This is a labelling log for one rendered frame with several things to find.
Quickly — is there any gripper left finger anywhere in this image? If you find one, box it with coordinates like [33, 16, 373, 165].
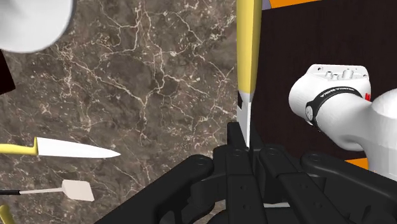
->
[95, 122, 268, 224]

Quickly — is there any yellow curved handle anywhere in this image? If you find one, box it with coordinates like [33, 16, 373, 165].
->
[0, 204, 16, 224]

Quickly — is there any white round bowl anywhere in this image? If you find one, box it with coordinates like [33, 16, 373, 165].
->
[0, 0, 75, 54]

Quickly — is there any black box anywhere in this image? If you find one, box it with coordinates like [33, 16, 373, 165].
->
[0, 50, 17, 95]

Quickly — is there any yellow-handled knife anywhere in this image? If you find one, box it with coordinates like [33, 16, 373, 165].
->
[0, 136, 122, 159]
[235, 0, 263, 148]

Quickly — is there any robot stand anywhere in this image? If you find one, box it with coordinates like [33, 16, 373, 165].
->
[251, 0, 397, 162]

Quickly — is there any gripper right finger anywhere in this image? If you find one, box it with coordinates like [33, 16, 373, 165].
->
[249, 123, 397, 224]

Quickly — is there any white spatula with black handle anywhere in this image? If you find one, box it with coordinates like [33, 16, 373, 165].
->
[0, 179, 95, 202]

